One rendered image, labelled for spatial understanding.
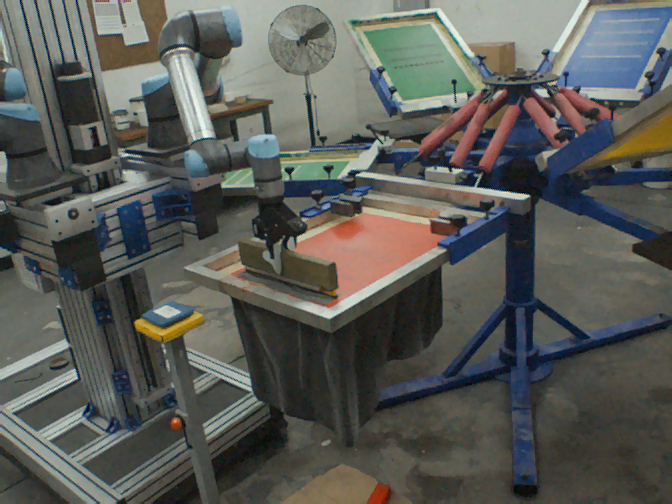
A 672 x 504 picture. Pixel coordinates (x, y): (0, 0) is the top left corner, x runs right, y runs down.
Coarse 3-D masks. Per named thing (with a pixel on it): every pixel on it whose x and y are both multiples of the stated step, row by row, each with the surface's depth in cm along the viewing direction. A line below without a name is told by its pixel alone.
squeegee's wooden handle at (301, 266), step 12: (240, 240) 183; (252, 240) 182; (240, 252) 184; (252, 252) 180; (288, 252) 171; (252, 264) 182; (264, 264) 178; (288, 264) 171; (300, 264) 168; (312, 264) 164; (324, 264) 161; (300, 276) 169; (312, 276) 166; (324, 276) 163; (336, 276) 163; (324, 288) 164; (336, 288) 164
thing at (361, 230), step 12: (360, 216) 223; (372, 216) 222; (336, 228) 215; (348, 228) 213; (360, 228) 212; (372, 228) 211; (384, 228) 210; (396, 228) 209; (312, 240) 206; (348, 240) 203; (360, 240) 202; (372, 240) 201
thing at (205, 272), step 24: (336, 216) 224; (432, 216) 213; (480, 216) 201; (264, 240) 202; (192, 264) 187; (216, 264) 190; (408, 264) 171; (432, 264) 174; (216, 288) 177; (240, 288) 169; (264, 288) 166; (384, 288) 160; (288, 312) 157; (312, 312) 151; (336, 312) 150; (360, 312) 155
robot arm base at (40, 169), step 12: (12, 156) 180; (24, 156) 180; (36, 156) 182; (48, 156) 186; (12, 168) 181; (24, 168) 181; (36, 168) 182; (48, 168) 184; (12, 180) 181; (24, 180) 181; (36, 180) 182; (48, 180) 184
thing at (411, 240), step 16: (416, 224) 210; (384, 240) 200; (400, 240) 199; (416, 240) 197; (432, 240) 196; (400, 256) 186; (416, 256) 186; (384, 272) 177; (352, 288) 170; (320, 304) 163; (336, 304) 162
